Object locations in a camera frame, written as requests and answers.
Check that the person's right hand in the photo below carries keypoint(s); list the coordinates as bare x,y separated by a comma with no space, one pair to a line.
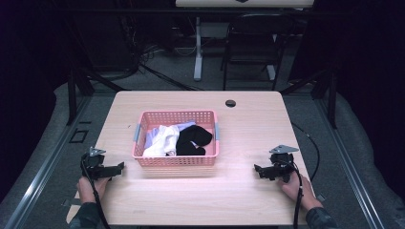
296,190

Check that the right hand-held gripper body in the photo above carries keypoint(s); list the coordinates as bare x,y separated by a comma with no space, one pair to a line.
280,165

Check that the black sock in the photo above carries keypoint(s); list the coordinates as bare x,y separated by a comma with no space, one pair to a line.
192,140

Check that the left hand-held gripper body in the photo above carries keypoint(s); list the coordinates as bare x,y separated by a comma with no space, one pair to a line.
95,167

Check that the black metal stand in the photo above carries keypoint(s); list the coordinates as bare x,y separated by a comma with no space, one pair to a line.
79,86
321,89

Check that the pink plastic basket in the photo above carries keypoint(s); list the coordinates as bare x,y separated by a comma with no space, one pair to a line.
176,138

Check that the white-legged desk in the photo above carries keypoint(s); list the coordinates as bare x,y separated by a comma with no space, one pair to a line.
223,19

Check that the lavender sock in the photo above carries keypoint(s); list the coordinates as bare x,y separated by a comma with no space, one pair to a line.
154,132

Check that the person's left hand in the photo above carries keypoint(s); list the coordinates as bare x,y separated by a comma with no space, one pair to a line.
91,188

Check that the white sock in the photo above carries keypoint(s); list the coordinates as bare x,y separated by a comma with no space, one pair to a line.
162,141

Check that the black chair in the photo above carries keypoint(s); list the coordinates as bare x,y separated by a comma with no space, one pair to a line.
251,47

